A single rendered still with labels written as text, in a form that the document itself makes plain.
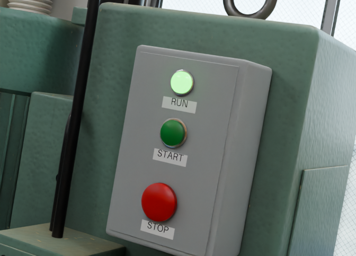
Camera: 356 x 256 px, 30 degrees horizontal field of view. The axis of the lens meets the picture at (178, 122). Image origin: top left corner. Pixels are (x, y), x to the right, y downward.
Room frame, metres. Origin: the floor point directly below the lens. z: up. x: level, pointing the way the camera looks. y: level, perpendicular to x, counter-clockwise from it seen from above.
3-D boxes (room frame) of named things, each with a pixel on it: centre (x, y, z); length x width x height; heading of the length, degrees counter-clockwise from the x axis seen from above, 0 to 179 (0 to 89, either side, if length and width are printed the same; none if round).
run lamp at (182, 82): (0.51, 0.00, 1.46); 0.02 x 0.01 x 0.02; 63
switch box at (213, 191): (0.54, -0.01, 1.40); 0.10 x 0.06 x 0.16; 63
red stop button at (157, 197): (0.51, 0.00, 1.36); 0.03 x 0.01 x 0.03; 63
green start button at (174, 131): (0.51, 0.00, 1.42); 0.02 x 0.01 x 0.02; 63
